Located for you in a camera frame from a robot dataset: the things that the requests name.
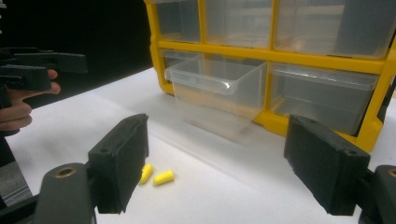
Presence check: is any yellow plastic organizer cabinet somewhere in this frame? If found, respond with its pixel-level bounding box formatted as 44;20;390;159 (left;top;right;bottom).
143;0;396;153

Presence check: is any clear plastic drawer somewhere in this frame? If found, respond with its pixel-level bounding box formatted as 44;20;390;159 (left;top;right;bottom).
155;0;202;44
205;0;274;49
163;55;268;146
274;0;396;60
269;62;379;136

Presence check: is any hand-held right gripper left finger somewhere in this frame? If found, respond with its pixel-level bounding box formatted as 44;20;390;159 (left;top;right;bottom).
88;113;149;215

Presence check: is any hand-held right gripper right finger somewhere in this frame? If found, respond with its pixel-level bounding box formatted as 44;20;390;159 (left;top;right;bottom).
283;114;372;217

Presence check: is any yellow foam earplug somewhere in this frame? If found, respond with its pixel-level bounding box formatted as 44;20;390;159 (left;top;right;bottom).
138;163;154;186
152;169;176;187

